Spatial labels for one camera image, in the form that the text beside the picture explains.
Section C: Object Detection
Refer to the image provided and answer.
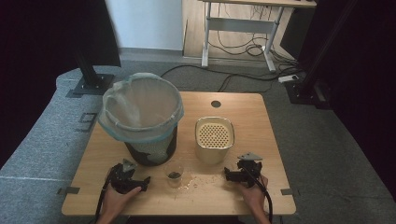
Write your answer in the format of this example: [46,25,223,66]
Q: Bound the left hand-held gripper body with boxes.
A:
[108,158,140,195]

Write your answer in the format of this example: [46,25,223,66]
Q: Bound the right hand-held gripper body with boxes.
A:
[235,151,264,189]

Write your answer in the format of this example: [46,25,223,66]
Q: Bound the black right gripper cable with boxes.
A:
[243,166,275,224]

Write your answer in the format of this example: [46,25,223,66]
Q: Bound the beige container with strainer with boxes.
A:
[194,116,235,166]

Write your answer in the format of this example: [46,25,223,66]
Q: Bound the white desk frame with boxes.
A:
[198,0,318,74]

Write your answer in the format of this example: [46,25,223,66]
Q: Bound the long black floor cable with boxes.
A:
[160,63,304,83]

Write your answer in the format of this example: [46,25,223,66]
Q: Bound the scattered crumbs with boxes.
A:
[176,173,226,191]

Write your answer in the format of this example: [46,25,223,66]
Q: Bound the grey tape strip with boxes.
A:
[56,186,81,196]
[280,188,301,197]

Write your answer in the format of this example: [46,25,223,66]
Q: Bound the white power strip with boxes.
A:
[277,74,300,84]

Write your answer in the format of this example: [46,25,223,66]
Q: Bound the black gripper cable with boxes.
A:
[93,167,115,222]
[243,166,275,224]

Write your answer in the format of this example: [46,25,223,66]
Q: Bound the translucent plastic bin liner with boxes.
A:
[97,72,185,145]

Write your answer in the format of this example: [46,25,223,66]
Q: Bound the black mesh trash bin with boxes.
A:
[123,124,179,167]

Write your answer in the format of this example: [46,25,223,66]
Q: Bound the dark curtain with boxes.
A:
[279,0,396,203]
[0,0,122,169]

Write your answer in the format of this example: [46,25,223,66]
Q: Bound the tangled black cables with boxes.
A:
[207,29,283,59]

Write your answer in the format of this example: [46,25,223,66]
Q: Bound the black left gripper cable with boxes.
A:
[93,167,115,222]

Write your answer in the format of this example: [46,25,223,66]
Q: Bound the black metal stand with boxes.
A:
[65,46,116,99]
[283,0,359,110]

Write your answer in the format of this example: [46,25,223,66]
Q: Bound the person's right hand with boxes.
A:
[237,175,270,215]

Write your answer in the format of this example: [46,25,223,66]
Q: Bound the person's left hand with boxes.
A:
[99,185,143,219]

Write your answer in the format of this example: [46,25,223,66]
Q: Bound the clear glass cup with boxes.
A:
[163,160,185,189]

